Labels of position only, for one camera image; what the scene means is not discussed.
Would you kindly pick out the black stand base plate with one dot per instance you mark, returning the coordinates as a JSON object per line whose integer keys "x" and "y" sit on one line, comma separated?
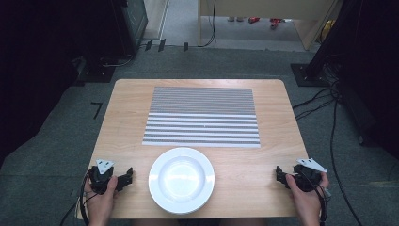
{"x": 309, "y": 75}
{"x": 97, "y": 73}

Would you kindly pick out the red tool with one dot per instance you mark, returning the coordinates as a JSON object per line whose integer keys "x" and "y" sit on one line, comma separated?
{"x": 254, "y": 19}
{"x": 276, "y": 22}

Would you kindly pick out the person's left hand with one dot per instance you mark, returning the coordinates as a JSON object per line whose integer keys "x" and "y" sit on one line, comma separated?
{"x": 102, "y": 204}

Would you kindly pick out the light wooden desk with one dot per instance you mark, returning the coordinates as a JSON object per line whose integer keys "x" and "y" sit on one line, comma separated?
{"x": 266, "y": 8}

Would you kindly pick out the yellow object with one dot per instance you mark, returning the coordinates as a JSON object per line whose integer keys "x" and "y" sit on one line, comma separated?
{"x": 327, "y": 29}

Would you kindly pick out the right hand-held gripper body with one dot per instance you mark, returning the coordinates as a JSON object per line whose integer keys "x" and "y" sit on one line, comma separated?
{"x": 309, "y": 179}

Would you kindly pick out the person's right hand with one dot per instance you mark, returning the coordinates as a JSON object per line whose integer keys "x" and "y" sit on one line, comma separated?
{"x": 306, "y": 201}

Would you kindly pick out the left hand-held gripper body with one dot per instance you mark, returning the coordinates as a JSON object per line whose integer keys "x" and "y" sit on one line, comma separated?
{"x": 101, "y": 180}

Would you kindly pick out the white plate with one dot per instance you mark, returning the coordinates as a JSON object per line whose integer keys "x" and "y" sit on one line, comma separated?
{"x": 181, "y": 180}

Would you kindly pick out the black cabinet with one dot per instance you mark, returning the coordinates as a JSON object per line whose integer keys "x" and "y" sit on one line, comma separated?
{"x": 133, "y": 25}

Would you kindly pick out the black metal stand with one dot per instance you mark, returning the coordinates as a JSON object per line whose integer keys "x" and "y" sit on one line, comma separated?
{"x": 329, "y": 34}

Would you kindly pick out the grey striped placemat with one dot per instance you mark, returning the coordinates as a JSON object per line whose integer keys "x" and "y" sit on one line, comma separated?
{"x": 202, "y": 116}

